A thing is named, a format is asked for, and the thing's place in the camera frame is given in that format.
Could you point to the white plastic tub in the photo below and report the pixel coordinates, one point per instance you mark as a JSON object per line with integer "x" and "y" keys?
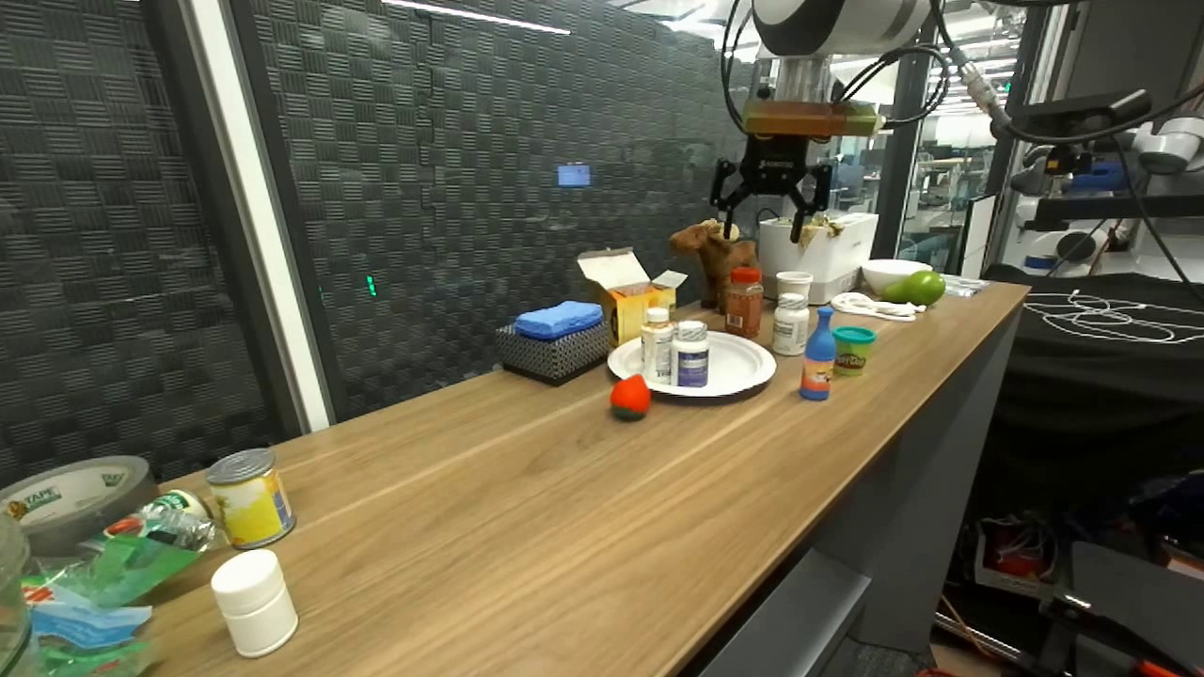
{"x": 794, "y": 285}

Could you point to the white crumpled cloth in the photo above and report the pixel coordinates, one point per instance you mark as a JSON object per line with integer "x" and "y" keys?
{"x": 870, "y": 306}

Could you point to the teal-lidded green dough cup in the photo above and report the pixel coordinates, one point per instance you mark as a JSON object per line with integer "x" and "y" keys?
{"x": 854, "y": 349}

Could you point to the open yellow cardboard box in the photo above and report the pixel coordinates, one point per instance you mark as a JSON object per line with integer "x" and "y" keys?
{"x": 641, "y": 306}

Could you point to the green apple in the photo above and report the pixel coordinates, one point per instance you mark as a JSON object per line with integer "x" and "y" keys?
{"x": 926, "y": 287}

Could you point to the white pill bottle blue label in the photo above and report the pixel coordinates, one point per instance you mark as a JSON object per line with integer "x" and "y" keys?
{"x": 691, "y": 354}

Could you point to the clear glass bowl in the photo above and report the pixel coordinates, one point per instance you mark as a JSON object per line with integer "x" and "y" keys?
{"x": 7, "y": 589}

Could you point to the grey under-table drawer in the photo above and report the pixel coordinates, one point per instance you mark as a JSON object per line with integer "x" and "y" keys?
{"x": 791, "y": 621}

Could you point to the brown moose plush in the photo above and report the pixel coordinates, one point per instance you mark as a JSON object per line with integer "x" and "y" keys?
{"x": 716, "y": 248}

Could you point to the white bowl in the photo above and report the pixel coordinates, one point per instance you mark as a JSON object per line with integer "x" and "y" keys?
{"x": 885, "y": 279}

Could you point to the green plastic bag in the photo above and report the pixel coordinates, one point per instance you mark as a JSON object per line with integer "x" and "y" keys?
{"x": 115, "y": 569}

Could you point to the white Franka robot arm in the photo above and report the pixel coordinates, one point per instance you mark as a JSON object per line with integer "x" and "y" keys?
{"x": 840, "y": 25}

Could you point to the blue pin-shaped toy bottle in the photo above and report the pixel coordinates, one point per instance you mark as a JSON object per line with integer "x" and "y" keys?
{"x": 819, "y": 363}

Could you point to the white paper plate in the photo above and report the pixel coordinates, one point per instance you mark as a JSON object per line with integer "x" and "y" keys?
{"x": 740, "y": 363}

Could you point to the yellow can silver lid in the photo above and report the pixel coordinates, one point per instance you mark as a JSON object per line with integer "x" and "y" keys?
{"x": 252, "y": 500}

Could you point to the white pill bottle grey lid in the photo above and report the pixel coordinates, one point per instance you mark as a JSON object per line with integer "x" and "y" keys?
{"x": 791, "y": 324}

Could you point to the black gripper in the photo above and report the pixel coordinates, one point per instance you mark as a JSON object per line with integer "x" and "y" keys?
{"x": 776, "y": 164}

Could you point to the white lidded jar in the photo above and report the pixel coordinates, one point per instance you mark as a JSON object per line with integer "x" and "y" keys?
{"x": 257, "y": 602}

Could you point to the slim stained white bottle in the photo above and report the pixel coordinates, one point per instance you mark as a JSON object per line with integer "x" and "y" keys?
{"x": 654, "y": 349}

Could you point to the orange-lidded spice jar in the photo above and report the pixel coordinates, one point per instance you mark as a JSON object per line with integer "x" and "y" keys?
{"x": 745, "y": 302}

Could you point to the blue plastic packet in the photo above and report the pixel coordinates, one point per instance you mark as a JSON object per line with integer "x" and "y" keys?
{"x": 87, "y": 625}

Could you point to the orange plush ball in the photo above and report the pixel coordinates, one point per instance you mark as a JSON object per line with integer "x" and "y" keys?
{"x": 630, "y": 395}

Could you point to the yellow green wrist-mounted block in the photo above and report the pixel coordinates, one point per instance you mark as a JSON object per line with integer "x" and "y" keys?
{"x": 809, "y": 121}

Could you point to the crinkled snack wrapper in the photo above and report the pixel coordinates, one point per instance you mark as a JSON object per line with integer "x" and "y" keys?
{"x": 169, "y": 517}

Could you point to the white window frame post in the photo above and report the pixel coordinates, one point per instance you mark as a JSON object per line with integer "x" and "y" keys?
{"x": 248, "y": 191}

